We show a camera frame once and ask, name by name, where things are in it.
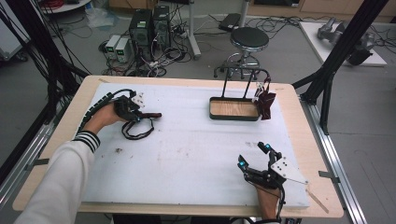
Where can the black round stool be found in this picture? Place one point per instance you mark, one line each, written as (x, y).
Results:
(249, 39)

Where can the white power supply box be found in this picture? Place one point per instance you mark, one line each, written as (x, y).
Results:
(122, 49)
(112, 45)

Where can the large black computer tower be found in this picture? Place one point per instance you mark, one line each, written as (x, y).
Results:
(140, 31)

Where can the black rack with wooden tray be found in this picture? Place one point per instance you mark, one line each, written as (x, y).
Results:
(233, 109)

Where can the clear plastic bag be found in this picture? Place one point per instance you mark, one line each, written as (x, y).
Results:
(99, 17)

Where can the aluminium side rail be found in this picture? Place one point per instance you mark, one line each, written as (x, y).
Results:
(339, 174)
(21, 168)

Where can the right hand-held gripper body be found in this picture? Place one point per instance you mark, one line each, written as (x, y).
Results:
(286, 170)

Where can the white floor board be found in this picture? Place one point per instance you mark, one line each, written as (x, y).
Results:
(314, 40)

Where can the striped dark red bow tie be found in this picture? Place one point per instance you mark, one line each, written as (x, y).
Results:
(266, 104)

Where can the plain dark red bow tie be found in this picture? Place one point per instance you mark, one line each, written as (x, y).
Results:
(154, 115)

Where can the white table leg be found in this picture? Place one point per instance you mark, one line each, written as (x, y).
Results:
(193, 34)

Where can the black slanted frame post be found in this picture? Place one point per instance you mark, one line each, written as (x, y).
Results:
(342, 46)

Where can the white foam mat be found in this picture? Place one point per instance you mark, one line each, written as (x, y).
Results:
(186, 146)

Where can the person's left hand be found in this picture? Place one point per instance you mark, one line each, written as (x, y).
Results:
(104, 118)

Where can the slim black computer tower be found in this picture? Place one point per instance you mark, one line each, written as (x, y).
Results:
(162, 25)

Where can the black flat box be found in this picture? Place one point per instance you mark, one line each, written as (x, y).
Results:
(229, 21)

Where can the thin wooden stick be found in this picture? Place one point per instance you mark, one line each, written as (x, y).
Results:
(317, 201)

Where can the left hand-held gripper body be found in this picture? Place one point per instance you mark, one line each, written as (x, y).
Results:
(126, 107)

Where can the person's right hand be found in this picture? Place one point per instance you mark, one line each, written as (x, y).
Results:
(267, 202)

